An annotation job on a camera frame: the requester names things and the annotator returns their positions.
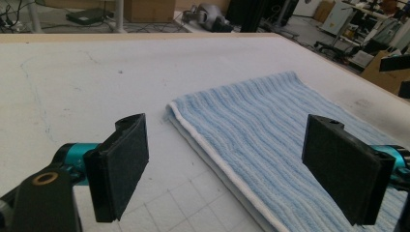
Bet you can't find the white desk leg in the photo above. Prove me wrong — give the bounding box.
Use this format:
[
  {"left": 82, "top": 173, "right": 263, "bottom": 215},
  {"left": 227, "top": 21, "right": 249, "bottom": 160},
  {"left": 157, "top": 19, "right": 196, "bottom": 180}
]
[
  {"left": 113, "top": 0, "right": 127, "bottom": 34},
  {"left": 24, "top": 0, "right": 44, "bottom": 34}
]

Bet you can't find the wooden table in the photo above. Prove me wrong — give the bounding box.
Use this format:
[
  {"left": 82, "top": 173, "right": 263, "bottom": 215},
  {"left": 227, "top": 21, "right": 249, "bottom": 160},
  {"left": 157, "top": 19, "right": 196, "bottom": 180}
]
[{"left": 0, "top": 32, "right": 410, "bottom": 106}]

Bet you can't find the black metal frame stand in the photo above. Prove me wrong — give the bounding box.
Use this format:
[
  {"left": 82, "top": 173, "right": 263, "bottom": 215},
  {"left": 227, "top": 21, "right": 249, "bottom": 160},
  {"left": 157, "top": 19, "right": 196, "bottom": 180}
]
[{"left": 224, "top": 0, "right": 300, "bottom": 34}]

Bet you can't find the light blue striped towel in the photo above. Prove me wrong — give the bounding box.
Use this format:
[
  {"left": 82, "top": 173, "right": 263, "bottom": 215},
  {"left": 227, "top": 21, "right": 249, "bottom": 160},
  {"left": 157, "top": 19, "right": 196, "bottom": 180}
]
[{"left": 165, "top": 71, "right": 409, "bottom": 232}]

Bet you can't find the white foam mat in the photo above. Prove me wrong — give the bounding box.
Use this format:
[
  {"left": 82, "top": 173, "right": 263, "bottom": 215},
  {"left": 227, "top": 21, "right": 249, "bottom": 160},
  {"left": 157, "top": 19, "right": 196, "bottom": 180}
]
[{"left": 0, "top": 34, "right": 410, "bottom": 232}]

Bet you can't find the large cardboard box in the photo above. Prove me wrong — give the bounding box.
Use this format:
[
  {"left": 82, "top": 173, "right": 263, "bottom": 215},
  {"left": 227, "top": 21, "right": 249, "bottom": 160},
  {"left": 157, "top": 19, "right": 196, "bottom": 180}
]
[{"left": 123, "top": 0, "right": 177, "bottom": 23}]

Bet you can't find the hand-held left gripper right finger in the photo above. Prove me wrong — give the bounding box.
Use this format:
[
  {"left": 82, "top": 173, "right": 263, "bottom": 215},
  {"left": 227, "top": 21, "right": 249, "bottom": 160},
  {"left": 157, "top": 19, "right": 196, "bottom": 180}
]
[{"left": 302, "top": 114, "right": 408, "bottom": 226}]

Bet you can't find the black flat device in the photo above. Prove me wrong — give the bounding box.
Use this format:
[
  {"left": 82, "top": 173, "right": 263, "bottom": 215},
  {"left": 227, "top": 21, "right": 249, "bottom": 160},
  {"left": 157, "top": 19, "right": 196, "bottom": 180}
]
[{"left": 65, "top": 7, "right": 114, "bottom": 26}]

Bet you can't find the cardboard sheet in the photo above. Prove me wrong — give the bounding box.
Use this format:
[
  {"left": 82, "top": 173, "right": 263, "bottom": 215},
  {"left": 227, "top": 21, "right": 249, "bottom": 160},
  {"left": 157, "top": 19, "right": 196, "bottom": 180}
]
[{"left": 360, "top": 49, "right": 410, "bottom": 96}]

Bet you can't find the white cabinet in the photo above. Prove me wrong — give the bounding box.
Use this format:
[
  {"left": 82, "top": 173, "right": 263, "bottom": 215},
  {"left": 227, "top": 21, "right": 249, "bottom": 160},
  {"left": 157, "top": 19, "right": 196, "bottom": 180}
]
[{"left": 321, "top": 1, "right": 353, "bottom": 36}]

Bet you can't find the grey headset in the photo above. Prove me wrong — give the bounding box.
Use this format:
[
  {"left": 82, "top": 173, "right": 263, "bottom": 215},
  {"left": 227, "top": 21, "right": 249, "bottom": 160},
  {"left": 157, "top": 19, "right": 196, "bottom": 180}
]
[{"left": 182, "top": 3, "right": 234, "bottom": 34}]

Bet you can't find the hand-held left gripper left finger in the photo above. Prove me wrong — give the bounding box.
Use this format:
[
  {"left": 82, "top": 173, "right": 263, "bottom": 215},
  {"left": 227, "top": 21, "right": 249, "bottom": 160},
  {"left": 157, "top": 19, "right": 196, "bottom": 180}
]
[{"left": 59, "top": 112, "right": 151, "bottom": 224}]

